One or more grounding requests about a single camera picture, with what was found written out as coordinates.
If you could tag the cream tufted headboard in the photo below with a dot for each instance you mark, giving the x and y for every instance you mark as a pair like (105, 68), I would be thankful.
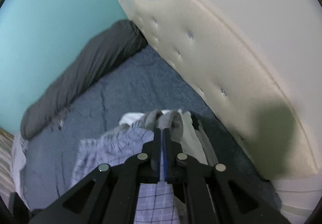
(257, 65)

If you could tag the grey garment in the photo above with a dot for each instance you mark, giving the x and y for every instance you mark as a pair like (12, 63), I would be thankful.
(158, 120)

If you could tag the white garment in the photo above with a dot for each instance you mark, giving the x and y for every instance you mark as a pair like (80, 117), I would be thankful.
(193, 139)

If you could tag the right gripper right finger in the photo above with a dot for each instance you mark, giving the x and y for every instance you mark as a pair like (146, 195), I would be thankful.
(172, 169)

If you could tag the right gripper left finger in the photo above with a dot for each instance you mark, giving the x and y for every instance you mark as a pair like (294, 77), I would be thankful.
(150, 169)

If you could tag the white striped curtain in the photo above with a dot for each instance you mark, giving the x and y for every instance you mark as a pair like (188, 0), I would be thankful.
(7, 183)

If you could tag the grey rolled duvet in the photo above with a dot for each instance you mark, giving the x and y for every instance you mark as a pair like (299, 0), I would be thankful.
(100, 55)

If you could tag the dark blue bed cover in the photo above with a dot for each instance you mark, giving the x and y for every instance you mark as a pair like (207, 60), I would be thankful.
(137, 82)

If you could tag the light grey bed sheet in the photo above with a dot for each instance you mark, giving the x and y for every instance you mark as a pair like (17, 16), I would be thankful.
(18, 163)

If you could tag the light blue plaid shorts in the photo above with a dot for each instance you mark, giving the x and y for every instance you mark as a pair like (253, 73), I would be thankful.
(156, 202)

